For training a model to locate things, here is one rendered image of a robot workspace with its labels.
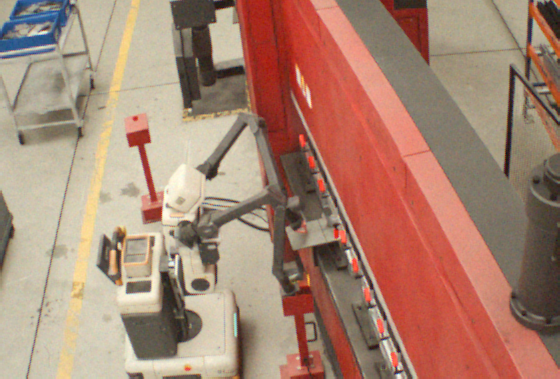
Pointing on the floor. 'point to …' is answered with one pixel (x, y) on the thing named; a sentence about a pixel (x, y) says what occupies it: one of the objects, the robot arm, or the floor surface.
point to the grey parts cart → (50, 79)
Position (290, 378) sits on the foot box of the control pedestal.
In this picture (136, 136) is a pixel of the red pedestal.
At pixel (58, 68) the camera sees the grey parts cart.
